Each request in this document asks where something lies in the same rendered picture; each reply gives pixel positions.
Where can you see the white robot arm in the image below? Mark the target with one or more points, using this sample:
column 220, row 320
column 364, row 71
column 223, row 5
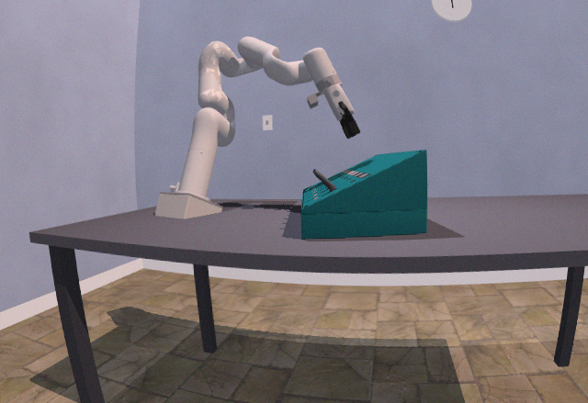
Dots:
column 210, row 128

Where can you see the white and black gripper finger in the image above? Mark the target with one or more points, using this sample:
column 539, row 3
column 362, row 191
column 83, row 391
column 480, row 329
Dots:
column 345, row 129
column 350, row 123

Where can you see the teal switch panel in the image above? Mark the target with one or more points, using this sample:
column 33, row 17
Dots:
column 391, row 200

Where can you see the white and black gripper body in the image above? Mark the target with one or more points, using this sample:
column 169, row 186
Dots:
column 335, row 94

